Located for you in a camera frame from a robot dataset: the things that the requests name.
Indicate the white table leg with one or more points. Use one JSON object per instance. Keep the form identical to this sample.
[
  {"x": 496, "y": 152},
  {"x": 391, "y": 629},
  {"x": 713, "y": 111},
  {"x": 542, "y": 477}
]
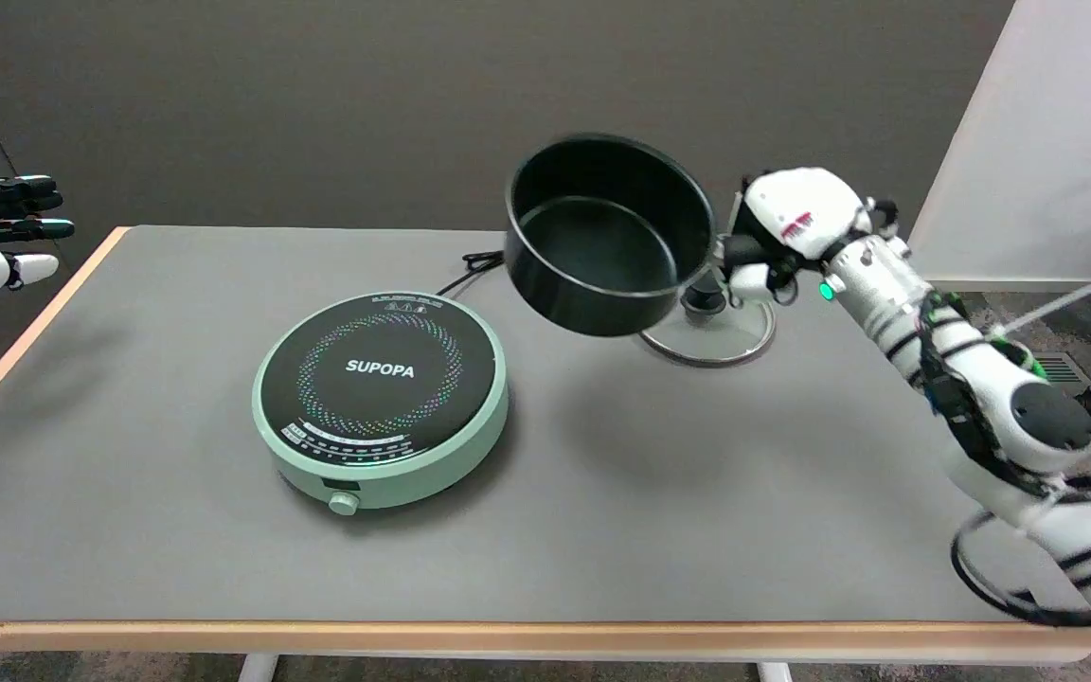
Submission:
[
  {"x": 775, "y": 672},
  {"x": 258, "y": 667}
]

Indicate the floor vent grille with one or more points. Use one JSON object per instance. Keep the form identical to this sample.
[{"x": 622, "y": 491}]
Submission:
[{"x": 1062, "y": 369}]

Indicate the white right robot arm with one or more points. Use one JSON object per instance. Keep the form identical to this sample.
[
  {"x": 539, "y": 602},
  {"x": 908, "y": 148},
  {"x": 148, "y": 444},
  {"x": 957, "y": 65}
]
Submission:
[{"x": 991, "y": 379}]

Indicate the green round induction stove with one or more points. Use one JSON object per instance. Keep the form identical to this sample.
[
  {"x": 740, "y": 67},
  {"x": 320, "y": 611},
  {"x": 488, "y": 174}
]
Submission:
[{"x": 381, "y": 398}]

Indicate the glass pot lid black knob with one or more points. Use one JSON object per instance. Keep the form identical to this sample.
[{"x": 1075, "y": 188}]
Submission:
[{"x": 716, "y": 327}]

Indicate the black soup pot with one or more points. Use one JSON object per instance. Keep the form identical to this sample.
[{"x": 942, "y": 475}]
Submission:
[{"x": 602, "y": 237}]

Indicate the white board panel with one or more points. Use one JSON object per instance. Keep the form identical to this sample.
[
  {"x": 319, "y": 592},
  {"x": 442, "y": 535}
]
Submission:
[{"x": 1043, "y": 142}]

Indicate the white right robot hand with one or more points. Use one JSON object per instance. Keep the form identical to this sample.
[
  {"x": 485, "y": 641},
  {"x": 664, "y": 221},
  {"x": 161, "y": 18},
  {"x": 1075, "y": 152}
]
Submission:
[{"x": 801, "y": 216}]

